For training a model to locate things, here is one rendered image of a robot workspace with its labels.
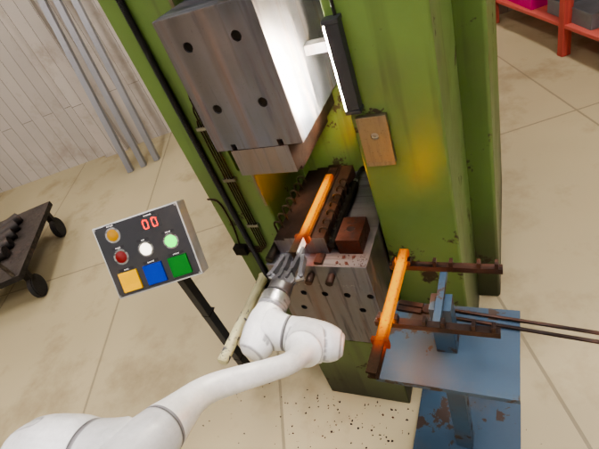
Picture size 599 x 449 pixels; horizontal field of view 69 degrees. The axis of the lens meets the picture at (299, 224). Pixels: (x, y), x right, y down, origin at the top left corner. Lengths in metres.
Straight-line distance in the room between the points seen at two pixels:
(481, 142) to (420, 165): 0.51
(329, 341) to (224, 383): 0.31
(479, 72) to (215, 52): 0.93
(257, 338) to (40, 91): 5.08
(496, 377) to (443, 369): 0.14
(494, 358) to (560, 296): 1.11
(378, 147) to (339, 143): 0.49
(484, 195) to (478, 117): 0.38
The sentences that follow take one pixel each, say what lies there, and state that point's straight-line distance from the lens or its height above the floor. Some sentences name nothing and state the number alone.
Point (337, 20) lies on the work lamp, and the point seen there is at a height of 1.64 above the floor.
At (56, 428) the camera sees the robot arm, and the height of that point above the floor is 1.35.
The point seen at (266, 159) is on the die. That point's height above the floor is 1.32.
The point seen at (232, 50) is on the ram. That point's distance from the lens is 1.20.
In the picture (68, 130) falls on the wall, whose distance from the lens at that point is 6.10.
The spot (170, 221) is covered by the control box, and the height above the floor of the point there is 1.15.
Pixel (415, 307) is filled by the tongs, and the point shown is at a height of 0.72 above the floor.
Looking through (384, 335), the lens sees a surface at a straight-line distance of 1.19.
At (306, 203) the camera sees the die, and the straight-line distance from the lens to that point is 1.66.
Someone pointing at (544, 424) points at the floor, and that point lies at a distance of 2.15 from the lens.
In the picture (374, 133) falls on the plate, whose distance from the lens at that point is 1.32.
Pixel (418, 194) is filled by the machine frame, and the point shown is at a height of 1.05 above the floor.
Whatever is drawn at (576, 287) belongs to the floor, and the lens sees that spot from 2.56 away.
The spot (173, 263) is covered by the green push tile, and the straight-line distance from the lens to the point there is 1.66.
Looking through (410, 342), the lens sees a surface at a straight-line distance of 1.50.
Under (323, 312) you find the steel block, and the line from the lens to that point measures 1.72.
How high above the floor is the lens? 1.94
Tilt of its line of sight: 37 degrees down
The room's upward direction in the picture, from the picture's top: 23 degrees counter-clockwise
